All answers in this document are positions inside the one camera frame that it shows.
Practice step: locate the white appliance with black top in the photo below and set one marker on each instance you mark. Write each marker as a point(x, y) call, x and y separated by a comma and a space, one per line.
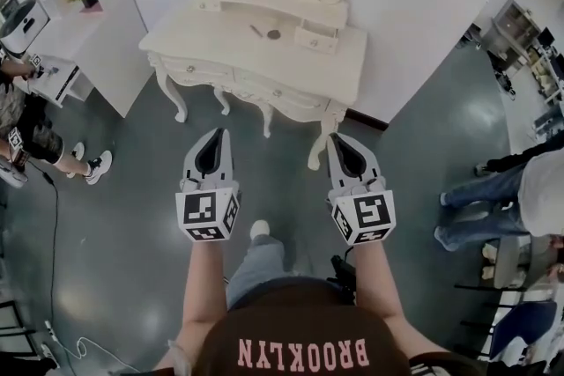
point(26, 28)

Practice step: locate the cream ornate dressing table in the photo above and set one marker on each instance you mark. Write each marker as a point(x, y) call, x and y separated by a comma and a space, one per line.
point(211, 39)

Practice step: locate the grey metal cabinet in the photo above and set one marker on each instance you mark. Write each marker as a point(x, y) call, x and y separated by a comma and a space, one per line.
point(515, 28)

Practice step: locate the black metal rack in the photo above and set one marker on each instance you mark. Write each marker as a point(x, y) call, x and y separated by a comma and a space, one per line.
point(13, 332)

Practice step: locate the cluttered office desk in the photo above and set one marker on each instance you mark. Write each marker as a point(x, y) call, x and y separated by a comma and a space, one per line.
point(546, 70)

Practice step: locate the white table drawer with knob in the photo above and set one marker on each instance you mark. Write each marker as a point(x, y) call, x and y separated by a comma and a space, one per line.
point(255, 86)
point(207, 72)

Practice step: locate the pink lipstick pen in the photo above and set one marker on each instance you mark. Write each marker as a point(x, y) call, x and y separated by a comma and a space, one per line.
point(256, 31)

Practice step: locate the white shelf cabinet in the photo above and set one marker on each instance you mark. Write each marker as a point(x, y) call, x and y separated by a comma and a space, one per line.
point(101, 57)

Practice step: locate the person's white shoe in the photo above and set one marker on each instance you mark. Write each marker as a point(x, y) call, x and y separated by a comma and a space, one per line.
point(260, 229)

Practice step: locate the black waist pack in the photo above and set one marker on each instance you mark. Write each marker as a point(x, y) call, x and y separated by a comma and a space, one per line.
point(344, 277)

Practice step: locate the white power strip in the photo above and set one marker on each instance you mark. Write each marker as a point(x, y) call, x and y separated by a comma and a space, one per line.
point(49, 339)

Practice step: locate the person's right forearm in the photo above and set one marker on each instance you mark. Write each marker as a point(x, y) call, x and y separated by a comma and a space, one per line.
point(379, 290)

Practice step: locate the black metal chair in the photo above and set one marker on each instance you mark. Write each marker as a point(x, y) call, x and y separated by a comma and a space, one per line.
point(498, 287)

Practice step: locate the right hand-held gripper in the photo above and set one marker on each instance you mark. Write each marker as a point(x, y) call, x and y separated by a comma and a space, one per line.
point(365, 211)

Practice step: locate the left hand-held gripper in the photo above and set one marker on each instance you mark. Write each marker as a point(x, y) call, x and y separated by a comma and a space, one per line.
point(207, 211)

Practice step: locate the small white side table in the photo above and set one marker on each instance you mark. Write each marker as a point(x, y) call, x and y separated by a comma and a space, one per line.
point(66, 79)

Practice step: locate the person's legs in jeans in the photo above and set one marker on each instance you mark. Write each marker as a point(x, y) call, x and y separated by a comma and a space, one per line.
point(260, 264)

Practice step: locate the person's left forearm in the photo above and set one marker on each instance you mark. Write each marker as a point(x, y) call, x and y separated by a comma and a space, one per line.
point(202, 286)

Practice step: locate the person's brown printed t-shirt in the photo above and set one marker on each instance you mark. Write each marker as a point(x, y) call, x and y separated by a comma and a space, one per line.
point(304, 321)

